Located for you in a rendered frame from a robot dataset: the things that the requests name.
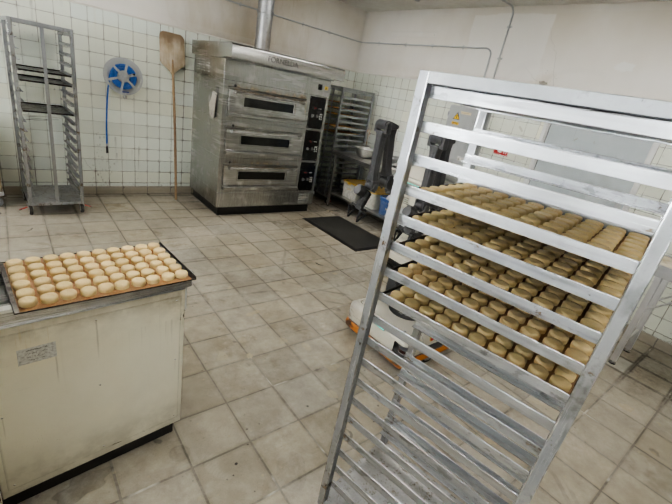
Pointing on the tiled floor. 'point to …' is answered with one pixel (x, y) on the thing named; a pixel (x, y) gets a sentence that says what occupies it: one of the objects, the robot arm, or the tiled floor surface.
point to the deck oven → (256, 128)
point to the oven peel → (173, 48)
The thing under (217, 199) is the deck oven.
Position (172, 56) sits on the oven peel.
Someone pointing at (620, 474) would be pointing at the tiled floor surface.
